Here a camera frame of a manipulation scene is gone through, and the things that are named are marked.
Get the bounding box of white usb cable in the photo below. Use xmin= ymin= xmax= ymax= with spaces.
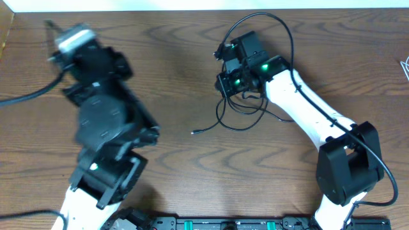
xmin=399 ymin=56 xmax=409 ymax=82

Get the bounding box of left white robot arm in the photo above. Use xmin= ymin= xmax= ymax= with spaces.
xmin=53 ymin=47 xmax=159 ymax=229

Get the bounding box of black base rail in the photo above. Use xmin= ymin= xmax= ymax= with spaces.
xmin=102 ymin=207 xmax=392 ymax=230

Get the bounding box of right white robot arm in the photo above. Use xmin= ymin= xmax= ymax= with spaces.
xmin=215 ymin=31 xmax=387 ymax=229

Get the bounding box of thin black usb cable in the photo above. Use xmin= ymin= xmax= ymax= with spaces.
xmin=190 ymin=92 xmax=295 ymax=135

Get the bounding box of cardboard box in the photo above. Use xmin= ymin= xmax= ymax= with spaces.
xmin=0 ymin=0 xmax=15 ymax=55

